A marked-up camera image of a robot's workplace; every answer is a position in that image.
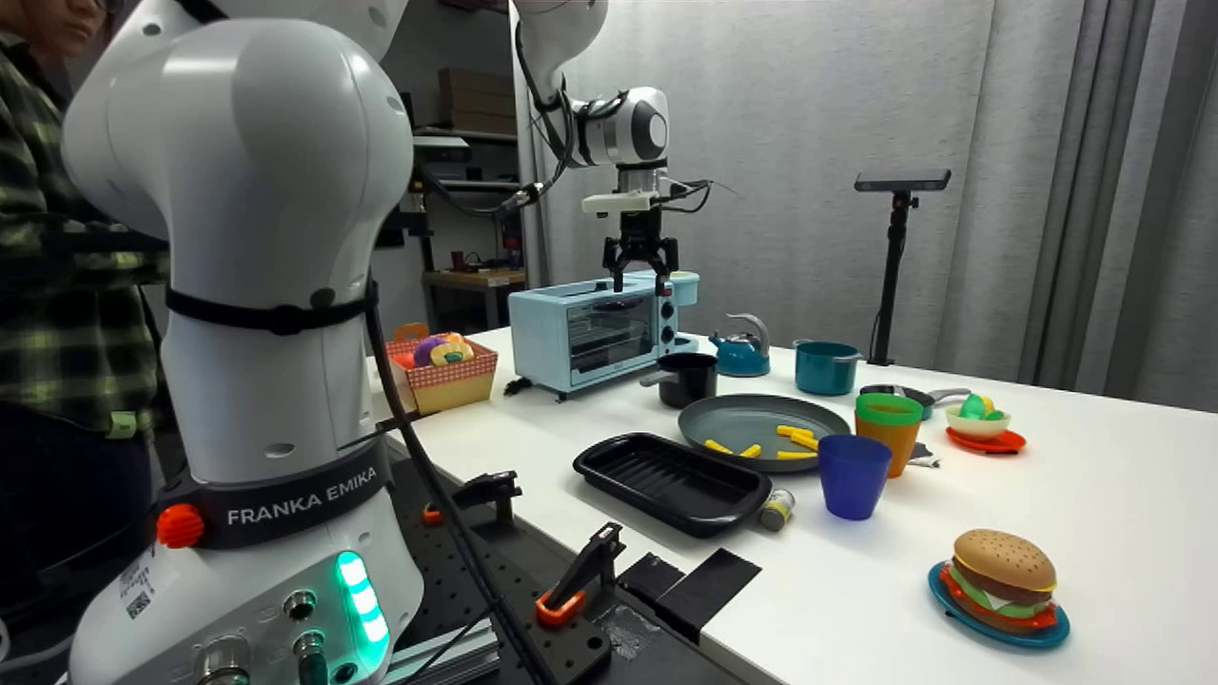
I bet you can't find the basket of toy food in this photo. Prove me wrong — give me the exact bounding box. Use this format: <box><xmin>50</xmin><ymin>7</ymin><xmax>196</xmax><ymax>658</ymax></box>
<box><xmin>388</xmin><ymin>330</ymin><xmax>497</xmax><ymax>416</ymax></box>

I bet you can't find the toy food on red plate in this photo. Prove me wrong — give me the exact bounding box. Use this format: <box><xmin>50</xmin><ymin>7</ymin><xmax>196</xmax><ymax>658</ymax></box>
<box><xmin>949</xmin><ymin>395</ymin><xmax>1023</xmax><ymax>458</ymax></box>

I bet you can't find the orange black clamp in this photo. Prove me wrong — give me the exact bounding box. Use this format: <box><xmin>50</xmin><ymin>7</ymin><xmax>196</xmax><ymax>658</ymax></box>
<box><xmin>533</xmin><ymin>521</ymin><xmax>624</xmax><ymax>633</ymax></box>
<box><xmin>424</xmin><ymin>472</ymin><xmax>523</xmax><ymax>530</ymax></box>

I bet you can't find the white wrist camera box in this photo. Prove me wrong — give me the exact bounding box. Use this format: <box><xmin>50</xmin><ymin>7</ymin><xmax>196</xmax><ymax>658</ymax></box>
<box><xmin>580</xmin><ymin>189</ymin><xmax>673</xmax><ymax>215</ymax></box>

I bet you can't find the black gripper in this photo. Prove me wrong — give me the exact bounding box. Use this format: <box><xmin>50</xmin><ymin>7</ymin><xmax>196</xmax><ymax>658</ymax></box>
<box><xmin>603</xmin><ymin>208</ymin><xmax>676</xmax><ymax>330</ymax></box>

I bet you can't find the grey round plate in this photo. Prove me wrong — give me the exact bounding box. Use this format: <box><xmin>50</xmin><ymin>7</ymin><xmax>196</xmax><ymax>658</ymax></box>
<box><xmin>676</xmin><ymin>395</ymin><xmax>850</xmax><ymax>475</ymax></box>

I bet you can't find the blue plastic cup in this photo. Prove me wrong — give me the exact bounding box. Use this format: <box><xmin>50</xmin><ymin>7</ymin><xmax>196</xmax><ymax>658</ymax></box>
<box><xmin>817</xmin><ymin>432</ymin><xmax>890</xmax><ymax>521</ymax></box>

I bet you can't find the person in plaid shirt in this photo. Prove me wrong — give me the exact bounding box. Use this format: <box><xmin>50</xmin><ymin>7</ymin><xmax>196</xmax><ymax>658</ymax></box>
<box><xmin>0</xmin><ymin>0</ymin><xmax>163</xmax><ymax>615</ymax></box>

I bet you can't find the teal toy kettle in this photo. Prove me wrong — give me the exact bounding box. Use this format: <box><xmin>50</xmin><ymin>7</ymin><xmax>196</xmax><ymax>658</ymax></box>
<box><xmin>712</xmin><ymin>310</ymin><xmax>770</xmax><ymax>378</ymax></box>

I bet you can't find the orange and green cup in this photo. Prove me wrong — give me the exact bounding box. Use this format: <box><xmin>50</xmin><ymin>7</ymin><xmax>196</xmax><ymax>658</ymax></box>
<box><xmin>858</xmin><ymin>390</ymin><xmax>924</xmax><ymax>479</ymax></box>

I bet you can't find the black camera stand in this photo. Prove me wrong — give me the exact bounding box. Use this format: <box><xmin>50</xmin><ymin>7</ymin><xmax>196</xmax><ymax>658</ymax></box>
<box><xmin>851</xmin><ymin>171</ymin><xmax>953</xmax><ymax>365</ymax></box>

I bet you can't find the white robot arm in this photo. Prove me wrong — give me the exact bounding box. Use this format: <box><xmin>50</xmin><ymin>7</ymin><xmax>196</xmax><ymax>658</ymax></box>
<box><xmin>64</xmin><ymin>0</ymin><xmax>425</xmax><ymax>685</ymax></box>

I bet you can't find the toy hamburger on teal plate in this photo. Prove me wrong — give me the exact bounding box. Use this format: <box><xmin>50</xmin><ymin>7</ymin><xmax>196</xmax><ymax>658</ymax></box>
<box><xmin>930</xmin><ymin>530</ymin><xmax>1071</xmax><ymax>650</ymax></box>

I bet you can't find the black ridged tray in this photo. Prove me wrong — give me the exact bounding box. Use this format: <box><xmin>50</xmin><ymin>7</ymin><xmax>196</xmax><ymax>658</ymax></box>
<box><xmin>574</xmin><ymin>432</ymin><xmax>770</xmax><ymax>538</ymax></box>

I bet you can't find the teal pot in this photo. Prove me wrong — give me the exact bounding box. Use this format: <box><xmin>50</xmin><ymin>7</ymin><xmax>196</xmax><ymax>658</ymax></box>
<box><xmin>796</xmin><ymin>343</ymin><xmax>862</xmax><ymax>395</ymax></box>

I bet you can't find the black saucepan grey handle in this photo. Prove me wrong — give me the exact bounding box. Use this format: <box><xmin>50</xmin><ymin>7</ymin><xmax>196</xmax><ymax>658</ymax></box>
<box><xmin>645</xmin><ymin>355</ymin><xmax>717</xmax><ymax>406</ymax></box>

